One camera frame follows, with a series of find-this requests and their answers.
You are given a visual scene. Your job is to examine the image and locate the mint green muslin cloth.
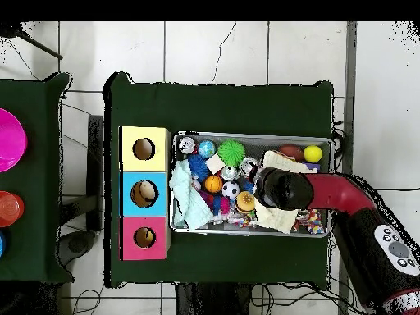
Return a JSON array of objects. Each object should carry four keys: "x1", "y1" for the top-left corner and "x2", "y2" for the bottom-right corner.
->
[{"x1": 169, "y1": 159, "x2": 214, "y2": 231}]

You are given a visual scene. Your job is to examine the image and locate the cream yellow muslin cloth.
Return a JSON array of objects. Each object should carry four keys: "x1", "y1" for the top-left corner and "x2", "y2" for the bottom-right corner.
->
[{"x1": 254, "y1": 150, "x2": 321, "y2": 234}]

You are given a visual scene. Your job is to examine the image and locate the clear mesh bin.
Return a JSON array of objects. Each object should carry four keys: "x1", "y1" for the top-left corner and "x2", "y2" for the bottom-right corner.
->
[{"x1": 170, "y1": 130, "x2": 332, "y2": 236}]

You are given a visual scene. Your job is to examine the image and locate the wooden box with three holes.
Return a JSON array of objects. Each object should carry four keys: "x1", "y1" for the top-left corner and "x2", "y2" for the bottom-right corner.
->
[{"x1": 118, "y1": 126, "x2": 173, "y2": 262}]

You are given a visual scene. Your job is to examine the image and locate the small orange basketball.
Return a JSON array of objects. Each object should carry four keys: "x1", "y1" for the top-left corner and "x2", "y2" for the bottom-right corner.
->
[{"x1": 204, "y1": 174, "x2": 225, "y2": 194}]

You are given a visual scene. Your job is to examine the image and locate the wooden cube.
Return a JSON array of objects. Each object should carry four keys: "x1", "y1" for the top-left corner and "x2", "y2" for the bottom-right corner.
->
[{"x1": 204, "y1": 153, "x2": 227, "y2": 175}]

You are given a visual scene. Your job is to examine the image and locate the blue spiky ball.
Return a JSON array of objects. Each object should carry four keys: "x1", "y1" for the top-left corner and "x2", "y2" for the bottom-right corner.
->
[{"x1": 188, "y1": 154, "x2": 211, "y2": 181}]

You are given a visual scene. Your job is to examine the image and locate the small silver can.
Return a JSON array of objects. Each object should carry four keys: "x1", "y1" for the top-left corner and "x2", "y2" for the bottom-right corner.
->
[{"x1": 221, "y1": 164, "x2": 239, "y2": 182}]

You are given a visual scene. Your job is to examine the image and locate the small globe ball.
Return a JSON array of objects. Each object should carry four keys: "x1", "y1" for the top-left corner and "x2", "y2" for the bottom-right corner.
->
[{"x1": 197, "y1": 139, "x2": 217, "y2": 159}]

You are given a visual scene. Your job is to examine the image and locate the small soccer ball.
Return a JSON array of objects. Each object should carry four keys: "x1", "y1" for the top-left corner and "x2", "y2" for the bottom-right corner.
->
[{"x1": 221, "y1": 180, "x2": 241, "y2": 200}]

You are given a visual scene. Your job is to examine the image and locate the large green spiky ball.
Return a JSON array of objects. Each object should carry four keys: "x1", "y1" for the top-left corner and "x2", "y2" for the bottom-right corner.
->
[{"x1": 217, "y1": 139, "x2": 247, "y2": 167}]

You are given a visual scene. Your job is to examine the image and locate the silver can with pull tab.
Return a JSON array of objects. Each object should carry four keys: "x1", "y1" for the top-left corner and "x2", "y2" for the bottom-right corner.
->
[{"x1": 177, "y1": 135, "x2": 198, "y2": 156}]

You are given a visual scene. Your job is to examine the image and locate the silver can with open top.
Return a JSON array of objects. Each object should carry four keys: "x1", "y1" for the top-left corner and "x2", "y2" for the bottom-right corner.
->
[{"x1": 239, "y1": 157, "x2": 260, "y2": 178}]

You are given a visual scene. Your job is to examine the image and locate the dark green table cloth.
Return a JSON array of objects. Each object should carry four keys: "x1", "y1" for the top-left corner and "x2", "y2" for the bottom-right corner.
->
[{"x1": 103, "y1": 71, "x2": 336, "y2": 289}]

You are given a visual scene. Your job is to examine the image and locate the brown toy football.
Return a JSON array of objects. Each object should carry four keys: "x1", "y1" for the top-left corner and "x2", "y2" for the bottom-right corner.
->
[{"x1": 278, "y1": 144, "x2": 305, "y2": 162}]

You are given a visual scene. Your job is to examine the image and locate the yellow ball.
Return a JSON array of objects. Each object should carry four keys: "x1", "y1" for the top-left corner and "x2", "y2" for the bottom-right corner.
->
[{"x1": 304, "y1": 144, "x2": 323, "y2": 164}]

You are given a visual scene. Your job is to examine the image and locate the black floor stand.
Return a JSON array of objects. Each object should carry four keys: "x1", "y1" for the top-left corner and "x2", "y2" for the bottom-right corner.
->
[{"x1": 57, "y1": 114, "x2": 105, "y2": 263}]

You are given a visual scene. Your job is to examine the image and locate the green cloth side table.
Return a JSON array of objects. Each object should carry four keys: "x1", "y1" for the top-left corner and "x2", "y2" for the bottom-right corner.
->
[{"x1": 0, "y1": 73, "x2": 73, "y2": 285}]

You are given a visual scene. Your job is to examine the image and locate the pink bowl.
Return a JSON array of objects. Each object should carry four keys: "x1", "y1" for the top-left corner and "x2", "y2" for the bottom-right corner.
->
[{"x1": 0, "y1": 107, "x2": 28, "y2": 174}]

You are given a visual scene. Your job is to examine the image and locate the red cup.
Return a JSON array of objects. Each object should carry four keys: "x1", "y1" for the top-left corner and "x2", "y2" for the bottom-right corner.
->
[{"x1": 0, "y1": 190, "x2": 25, "y2": 228}]

